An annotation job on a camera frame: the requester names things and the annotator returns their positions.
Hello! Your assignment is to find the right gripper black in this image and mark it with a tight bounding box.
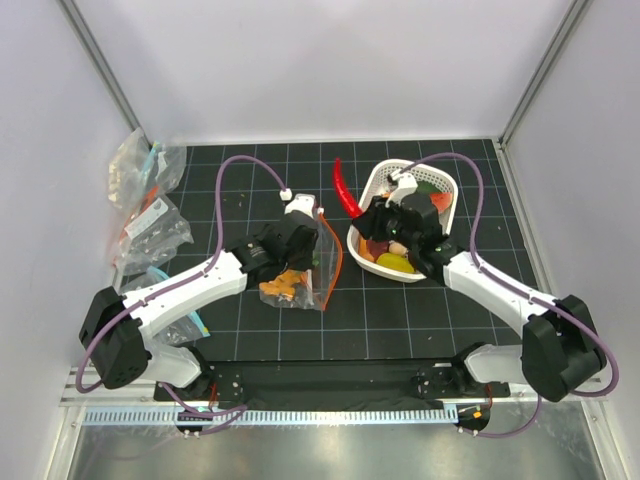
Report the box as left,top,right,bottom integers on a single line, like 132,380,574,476
352,194,419,252

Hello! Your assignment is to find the red chili pepper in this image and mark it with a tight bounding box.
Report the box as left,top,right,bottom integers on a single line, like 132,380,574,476
332,157,362,219

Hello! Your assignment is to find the yellow orange ginger root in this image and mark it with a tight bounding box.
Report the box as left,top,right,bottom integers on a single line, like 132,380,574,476
259,270,304,301

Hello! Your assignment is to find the clear zip bag orange zipper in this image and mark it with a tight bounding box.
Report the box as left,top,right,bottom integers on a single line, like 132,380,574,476
259,208,343,311

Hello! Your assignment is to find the white perforated plastic basket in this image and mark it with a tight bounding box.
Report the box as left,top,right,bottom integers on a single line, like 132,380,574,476
346,159,459,283

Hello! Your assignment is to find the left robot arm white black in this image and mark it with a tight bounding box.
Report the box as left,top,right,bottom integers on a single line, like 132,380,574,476
79,210,318,400

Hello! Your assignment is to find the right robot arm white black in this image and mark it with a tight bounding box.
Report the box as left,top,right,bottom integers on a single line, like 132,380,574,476
352,194,609,402

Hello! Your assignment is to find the clear bag with white label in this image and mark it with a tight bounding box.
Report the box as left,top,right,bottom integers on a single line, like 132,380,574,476
113,188,194,276

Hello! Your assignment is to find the dark red meat slice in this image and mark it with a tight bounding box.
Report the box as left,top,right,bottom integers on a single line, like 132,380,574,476
367,240,389,258

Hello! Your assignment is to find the orange papaya slice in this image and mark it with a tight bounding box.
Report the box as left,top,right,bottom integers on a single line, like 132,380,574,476
358,237,375,263

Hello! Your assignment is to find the beige garlic bulb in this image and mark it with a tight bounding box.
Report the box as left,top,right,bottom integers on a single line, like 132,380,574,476
388,241,408,256

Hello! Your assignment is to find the yellow lemon slice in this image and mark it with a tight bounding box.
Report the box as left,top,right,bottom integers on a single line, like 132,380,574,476
376,252,415,274

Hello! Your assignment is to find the watermelon slice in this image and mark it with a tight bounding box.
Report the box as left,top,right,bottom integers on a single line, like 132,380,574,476
430,192,453,214

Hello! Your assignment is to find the black grid cutting mat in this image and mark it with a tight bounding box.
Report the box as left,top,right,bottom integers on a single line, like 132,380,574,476
165,139,537,361

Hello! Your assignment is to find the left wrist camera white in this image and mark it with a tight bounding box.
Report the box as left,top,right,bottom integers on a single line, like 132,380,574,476
284,193,317,218

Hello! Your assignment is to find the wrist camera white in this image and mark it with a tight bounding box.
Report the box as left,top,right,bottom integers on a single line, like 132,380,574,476
386,170,418,208
284,193,317,218

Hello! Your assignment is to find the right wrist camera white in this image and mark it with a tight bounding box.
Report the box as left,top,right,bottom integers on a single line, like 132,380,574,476
386,170,418,208

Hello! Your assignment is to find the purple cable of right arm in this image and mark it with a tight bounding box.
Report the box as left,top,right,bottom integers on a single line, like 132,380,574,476
394,152,621,439

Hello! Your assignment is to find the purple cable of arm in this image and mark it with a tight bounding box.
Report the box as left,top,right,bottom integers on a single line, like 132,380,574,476
74,155,294,437
394,152,621,439

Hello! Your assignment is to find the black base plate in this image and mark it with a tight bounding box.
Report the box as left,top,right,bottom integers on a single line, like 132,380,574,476
172,358,510,408

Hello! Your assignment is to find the slotted aluminium cable duct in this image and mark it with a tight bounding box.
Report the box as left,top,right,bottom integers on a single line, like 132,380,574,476
83,404,458,427

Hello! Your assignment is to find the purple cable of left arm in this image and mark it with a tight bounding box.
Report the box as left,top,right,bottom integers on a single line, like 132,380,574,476
74,155,294,437

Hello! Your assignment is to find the aluminium frame rail left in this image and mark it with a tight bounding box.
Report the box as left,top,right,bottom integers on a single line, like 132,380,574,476
56,0,142,131

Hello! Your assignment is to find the aluminium frame rail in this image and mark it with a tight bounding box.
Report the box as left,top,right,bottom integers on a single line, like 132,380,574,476
56,0,142,131
498,0,592,149

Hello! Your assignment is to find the aluminium frame rail right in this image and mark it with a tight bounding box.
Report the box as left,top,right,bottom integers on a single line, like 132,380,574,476
498,0,592,149

